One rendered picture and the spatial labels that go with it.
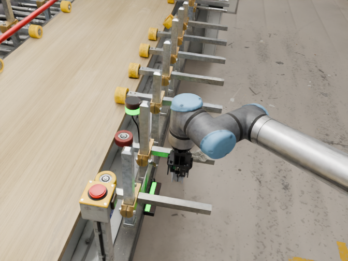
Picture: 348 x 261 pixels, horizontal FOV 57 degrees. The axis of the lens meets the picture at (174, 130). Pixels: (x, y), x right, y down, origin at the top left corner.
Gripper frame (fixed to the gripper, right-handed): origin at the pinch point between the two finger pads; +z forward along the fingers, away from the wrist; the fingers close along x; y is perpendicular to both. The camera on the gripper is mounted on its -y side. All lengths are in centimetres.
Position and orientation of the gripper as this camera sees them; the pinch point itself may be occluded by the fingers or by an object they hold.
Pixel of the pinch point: (177, 177)
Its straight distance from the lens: 118.8
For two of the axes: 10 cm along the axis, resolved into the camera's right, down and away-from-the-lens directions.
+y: -1.3, 6.4, -7.6
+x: 9.9, 1.4, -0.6
